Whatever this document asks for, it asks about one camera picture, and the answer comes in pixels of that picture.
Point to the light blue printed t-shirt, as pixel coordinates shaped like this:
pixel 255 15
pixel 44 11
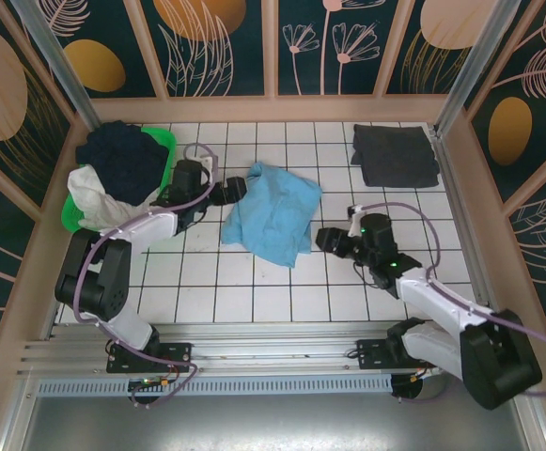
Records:
pixel 272 211

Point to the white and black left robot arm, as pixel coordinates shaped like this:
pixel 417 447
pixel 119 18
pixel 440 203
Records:
pixel 113 263

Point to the navy blue t-shirt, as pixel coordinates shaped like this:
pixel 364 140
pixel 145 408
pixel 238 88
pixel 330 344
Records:
pixel 127 160

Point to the folded grey t-shirt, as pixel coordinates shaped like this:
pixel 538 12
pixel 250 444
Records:
pixel 394 155

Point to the white t-shirt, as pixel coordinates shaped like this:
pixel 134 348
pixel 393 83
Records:
pixel 89 192

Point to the green plastic basket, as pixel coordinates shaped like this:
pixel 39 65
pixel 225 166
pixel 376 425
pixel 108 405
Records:
pixel 70 216

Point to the small circuit board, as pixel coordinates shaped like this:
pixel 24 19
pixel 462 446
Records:
pixel 148 383

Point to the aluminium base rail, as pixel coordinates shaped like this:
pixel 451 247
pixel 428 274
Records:
pixel 272 352

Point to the aluminium frame post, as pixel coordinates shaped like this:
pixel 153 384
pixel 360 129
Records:
pixel 61 70
pixel 470 66

